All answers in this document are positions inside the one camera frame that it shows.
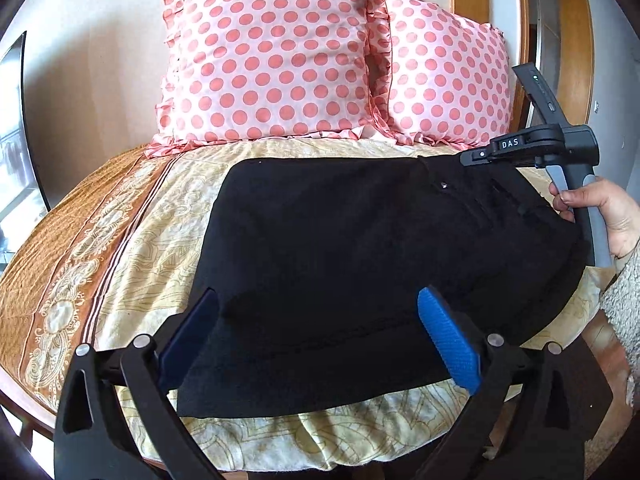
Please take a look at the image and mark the person's right hand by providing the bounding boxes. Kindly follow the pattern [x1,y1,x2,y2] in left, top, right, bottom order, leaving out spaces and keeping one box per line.
[547,177,640,260]

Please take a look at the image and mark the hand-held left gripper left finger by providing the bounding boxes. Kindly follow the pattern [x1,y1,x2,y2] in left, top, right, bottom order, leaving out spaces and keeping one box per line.
[55,289,221,480]

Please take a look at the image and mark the flat screen television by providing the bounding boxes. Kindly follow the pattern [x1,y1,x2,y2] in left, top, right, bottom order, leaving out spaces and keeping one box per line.
[0,31,51,261]

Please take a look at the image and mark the yellow patterned bedsheet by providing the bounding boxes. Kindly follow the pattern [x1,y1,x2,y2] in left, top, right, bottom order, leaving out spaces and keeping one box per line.
[0,135,608,471]

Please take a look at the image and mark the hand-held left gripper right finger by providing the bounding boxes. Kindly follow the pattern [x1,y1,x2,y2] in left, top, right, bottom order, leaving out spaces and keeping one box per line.
[415,287,588,480]

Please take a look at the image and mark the person's right forearm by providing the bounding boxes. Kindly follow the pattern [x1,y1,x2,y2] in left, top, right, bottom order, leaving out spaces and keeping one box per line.
[599,255,640,406]

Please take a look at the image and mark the black pants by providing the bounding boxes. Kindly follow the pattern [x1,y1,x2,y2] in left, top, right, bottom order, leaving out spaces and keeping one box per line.
[177,156,588,418]

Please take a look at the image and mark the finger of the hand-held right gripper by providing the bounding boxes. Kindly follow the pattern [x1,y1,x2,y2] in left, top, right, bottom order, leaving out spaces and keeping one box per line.
[460,146,494,167]

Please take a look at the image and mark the large pink polka-dot pillow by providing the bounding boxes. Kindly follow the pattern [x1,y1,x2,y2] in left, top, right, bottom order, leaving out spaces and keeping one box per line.
[145,0,396,158]

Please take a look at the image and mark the wooden door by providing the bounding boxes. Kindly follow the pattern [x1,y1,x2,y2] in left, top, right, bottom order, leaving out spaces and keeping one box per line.
[520,0,593,126]

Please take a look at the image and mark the wooden bed frame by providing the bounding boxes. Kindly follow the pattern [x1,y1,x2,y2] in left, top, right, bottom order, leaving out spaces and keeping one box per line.
[0,370,166,466]

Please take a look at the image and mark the small pink polka-dot pillow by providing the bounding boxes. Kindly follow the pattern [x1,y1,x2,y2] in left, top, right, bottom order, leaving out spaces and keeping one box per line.
[370,0,513,148]

